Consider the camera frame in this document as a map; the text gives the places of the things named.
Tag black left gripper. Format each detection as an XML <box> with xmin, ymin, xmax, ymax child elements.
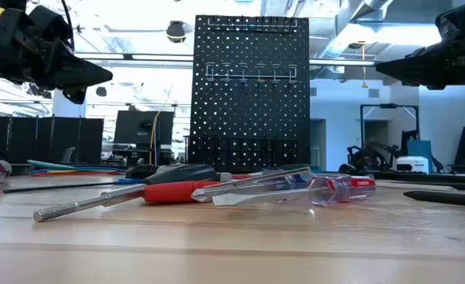
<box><xmin>0</xmin><ymin>0</ymin><xmax>113</xmax><ymax>106</ymax></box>

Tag black ribbed-handle screwdriver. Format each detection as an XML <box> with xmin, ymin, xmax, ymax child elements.
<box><xmin>125</xmin><ymin>163</ymin><xmax>161</xmax><ymax>179</ymax></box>

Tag clear red-handled screwdriver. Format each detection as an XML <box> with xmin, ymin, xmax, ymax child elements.
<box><xmin>211</xmin><ymin>175</ymin><xmax>378</xmax><ymax>207</ymax></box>

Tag black-handled thick-shaft driver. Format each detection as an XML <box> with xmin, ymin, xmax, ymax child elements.
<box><xmin>33</xmin><ymin>163</ymin><xmax>218</xmax><ymax>222</ymax></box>

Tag slim steel-shaft screwdriver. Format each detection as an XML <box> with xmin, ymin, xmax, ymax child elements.
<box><xmin>215</xmin><ymin>166</ymin><xmax>312</xmax><ymax>187</ymax></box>

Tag clear blue-handled Phillips screwdriver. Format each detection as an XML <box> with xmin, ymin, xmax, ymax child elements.
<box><xmin>191</xmin><ymin>169</ymin><xmax>316</xmax><ymax>203</ymax></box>

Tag yellow ceiling pendant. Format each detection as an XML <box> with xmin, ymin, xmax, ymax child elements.
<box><xmin>359</xmin><ymin>41</ymin><xmax>370</xmax><ymax>89</ymax></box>

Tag black partition panels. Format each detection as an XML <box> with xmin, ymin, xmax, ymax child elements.
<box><xmin>0</xmin><ymin>115</ymin><xmax>104</xmax><ymax>165</ymax></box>

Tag blue box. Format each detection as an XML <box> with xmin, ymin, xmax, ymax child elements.
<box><xmin>407</xmin><ymin>140</ymin><xmax>433</xmax><ymax>159</ymax></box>

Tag black monitor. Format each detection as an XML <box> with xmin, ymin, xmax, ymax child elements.
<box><xmin>113</xmin><ymin>110</ymin><xmax>175</xmax><ymax>145</ymax></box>

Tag white box device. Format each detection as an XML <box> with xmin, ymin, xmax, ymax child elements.
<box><xmin>396</xmin><ymin>155</ymin><xmax>430</xmax><ymax>174</ymax></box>

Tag chrome tool holder rack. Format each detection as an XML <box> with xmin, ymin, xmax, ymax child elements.
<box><xmin>204</xmin><ymin>62</ymin><xmax>299</xmax><ymax>84</ymax></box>

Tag black pegboard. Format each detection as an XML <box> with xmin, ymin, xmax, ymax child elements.
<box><xmin>188</xmin><ymin>14</ymin><xmax>311</xmax><ymax>174</ymax></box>

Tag black frame stand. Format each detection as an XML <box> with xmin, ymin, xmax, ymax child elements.
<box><xmin>359</xmin><ymin>103</ymin><xmax>421</xmax><ymax>159</ymax></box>

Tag grey horizontal frame bar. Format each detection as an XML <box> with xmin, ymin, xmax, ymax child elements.
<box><xmin>73</xmin><ymin>52</ymin><xmax>378</xmax><ymax>67</ymax></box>

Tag rainbow ribbon cable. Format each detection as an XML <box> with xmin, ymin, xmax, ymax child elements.
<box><xmin>26</xmin><ymin>159</ymin><xmax>128</xmax><ymax>178</ymax></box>

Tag yellow hanging cable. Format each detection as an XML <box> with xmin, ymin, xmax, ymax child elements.
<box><xmin>148</xmin><ymin>82</ymin><xmax>174</xmax><ymax>166</ymax></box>

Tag black dome camera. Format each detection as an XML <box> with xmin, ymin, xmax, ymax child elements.
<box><xmin>166</xmin><ymin>20</ymin><xmax>187</xmax><ymax>43</ymax></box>

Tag chrome hook rail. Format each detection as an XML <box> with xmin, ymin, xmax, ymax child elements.
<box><xmin>206</xmin><ymin>17</ymin><xmax>299</xmax><ymax>33</ymax></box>

